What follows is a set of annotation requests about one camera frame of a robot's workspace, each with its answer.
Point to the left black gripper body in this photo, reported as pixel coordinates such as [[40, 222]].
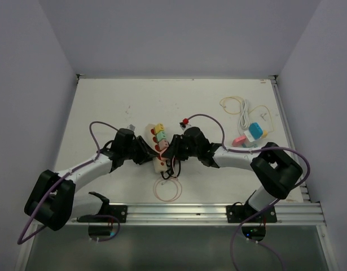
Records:
[[132, 152]]

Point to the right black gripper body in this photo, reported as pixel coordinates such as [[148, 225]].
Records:
[[184, 149]]

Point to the pink USB adapter plug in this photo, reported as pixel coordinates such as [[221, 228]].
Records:
[[163, 144]]

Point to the beige power strip red sockets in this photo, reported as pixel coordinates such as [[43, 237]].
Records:
[[159, 165]]

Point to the green adapter plug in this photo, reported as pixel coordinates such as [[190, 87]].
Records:
[[160, 136]]

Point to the yellow adapter plug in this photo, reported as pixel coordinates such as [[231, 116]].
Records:
[[158, 128]]

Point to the pink USB charger with cable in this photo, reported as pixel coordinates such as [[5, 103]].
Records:
[[163, 155]]

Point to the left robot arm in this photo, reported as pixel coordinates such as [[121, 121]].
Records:
[[52, 200]]

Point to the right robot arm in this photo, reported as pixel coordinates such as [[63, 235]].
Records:
[[274, 168]]

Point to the pink plug on white strip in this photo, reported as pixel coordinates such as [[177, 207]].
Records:
[[239, 141]]

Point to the blue adapter plug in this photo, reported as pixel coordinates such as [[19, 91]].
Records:
[[255, 130]]

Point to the white power strip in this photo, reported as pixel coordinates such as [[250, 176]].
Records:
[[250, 141]]

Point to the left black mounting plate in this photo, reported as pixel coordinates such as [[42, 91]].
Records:
[[105, 215]]

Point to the black mounting plate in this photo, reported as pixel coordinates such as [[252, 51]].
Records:
[[105, 215], [238, 212]]

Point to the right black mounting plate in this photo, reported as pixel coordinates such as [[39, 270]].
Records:
[[238, 212]]

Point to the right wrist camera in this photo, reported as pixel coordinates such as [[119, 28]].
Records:
[[185, 124]]

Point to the aluminium front rail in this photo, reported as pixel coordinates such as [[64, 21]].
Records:
[[215, 214]]

